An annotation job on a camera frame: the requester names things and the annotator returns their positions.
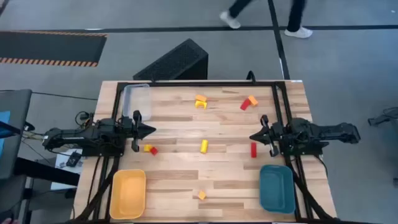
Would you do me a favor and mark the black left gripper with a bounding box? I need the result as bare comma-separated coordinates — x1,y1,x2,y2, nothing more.
120,110,157,154

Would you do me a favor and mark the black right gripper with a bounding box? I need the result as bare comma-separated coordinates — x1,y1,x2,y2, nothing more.
249,114,292,157

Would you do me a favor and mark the clear plastic bin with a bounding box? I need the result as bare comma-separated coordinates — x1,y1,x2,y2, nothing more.
121,83,152,121

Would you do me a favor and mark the teal plastic bin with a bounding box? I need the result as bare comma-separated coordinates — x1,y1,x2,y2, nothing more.
259,164,296,215

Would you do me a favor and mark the yellow plastic bin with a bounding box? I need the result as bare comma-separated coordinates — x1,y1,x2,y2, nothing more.
109,169,147,220

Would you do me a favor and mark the black perforated box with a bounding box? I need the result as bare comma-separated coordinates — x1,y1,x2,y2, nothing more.
132,38,209,81

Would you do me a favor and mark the black remote control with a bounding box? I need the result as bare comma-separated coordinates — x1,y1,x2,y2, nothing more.
65,150,82,168

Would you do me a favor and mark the white paper sheet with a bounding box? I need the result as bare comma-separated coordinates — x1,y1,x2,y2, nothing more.
50,148,84,191

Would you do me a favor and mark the black beam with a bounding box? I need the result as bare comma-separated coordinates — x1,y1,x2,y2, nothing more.
14,157,81,187

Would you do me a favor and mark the black tripod stand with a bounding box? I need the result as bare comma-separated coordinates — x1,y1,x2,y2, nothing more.
368,106,398,127

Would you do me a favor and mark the person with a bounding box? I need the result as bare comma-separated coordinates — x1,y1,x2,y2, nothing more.
219,0,313,39

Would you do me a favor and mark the black hazard-striped floor mat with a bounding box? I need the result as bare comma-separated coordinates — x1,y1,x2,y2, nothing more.
0,30,108,68

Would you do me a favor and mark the grey side table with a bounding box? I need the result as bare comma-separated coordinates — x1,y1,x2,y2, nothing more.
0,89,34,180

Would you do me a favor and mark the blue screen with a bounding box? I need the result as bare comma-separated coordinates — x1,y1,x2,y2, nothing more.
0,110,12,156

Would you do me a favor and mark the black aluminium table frame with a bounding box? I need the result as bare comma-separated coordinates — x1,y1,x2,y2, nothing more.
74,80,338,224

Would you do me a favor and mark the black floor cable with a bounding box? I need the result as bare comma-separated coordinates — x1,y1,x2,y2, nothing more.
30,91,99,101

